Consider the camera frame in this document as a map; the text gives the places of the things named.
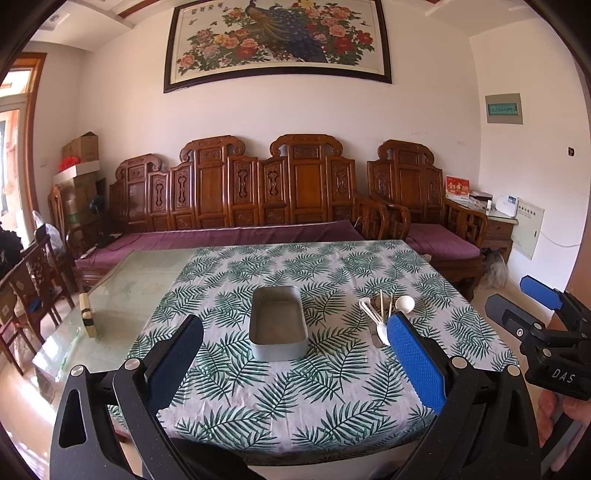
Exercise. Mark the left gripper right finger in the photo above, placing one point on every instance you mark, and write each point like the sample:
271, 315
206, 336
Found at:
485, 426

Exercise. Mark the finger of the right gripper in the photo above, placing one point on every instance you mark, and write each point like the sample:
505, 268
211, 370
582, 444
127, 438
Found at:
512, 318
551, 298

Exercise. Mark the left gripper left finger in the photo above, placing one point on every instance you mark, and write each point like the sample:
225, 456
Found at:
84, 445

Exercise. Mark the wooden side table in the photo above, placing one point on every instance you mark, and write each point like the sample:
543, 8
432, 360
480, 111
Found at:
499, 236

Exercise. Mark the carved wooden armchair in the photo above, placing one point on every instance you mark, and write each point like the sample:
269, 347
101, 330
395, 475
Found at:
406, 180

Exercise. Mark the cream block on table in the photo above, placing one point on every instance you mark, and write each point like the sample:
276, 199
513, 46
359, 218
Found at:
86, 314

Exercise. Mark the white plastic spoon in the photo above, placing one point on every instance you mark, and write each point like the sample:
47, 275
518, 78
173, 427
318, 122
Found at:
405, 304

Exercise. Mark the purple armchair cushion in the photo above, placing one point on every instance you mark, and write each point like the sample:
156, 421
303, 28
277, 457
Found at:
440, 243

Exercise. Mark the red gift box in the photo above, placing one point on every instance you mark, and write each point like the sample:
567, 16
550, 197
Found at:
457, 187

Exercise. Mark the metal spoon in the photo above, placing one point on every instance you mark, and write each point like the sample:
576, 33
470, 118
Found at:
378, 330

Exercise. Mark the wooden dining chair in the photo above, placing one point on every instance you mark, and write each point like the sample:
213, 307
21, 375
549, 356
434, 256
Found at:
29, 293

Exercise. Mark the white plastic fork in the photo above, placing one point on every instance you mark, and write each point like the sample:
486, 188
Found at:
368, 308

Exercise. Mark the purple bench cushion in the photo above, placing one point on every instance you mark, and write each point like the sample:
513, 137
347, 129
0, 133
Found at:
111, 255

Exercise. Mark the grey metal tray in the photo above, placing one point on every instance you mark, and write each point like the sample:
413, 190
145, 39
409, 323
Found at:
277, 328

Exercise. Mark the green leaf tablecloth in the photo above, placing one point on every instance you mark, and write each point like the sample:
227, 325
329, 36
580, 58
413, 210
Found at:
291, 371

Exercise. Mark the cardboard box stack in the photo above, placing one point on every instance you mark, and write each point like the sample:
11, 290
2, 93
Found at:
74, 186

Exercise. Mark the long carved wooden bench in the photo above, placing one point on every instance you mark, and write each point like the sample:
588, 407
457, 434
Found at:
306, 180

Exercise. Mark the peacock flower painting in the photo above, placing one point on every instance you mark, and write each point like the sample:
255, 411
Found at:
218, 40

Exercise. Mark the white wall cabinet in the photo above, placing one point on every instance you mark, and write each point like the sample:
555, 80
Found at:
526, 233

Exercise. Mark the grey wall electrical box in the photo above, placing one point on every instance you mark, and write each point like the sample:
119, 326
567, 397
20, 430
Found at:
504, 109

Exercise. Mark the wooden door frame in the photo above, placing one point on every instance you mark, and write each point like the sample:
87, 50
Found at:
19, 91

